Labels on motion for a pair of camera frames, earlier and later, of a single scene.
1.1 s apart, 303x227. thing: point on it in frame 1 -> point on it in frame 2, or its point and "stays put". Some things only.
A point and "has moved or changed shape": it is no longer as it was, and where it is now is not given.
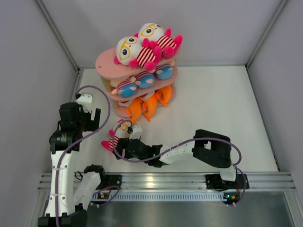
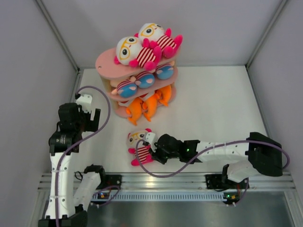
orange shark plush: x=149 y=106 stays put
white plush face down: x=129 y=50 stays put
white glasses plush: x=154 y=35 stays put
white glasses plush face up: x=122 y=129 has moved or changed shape
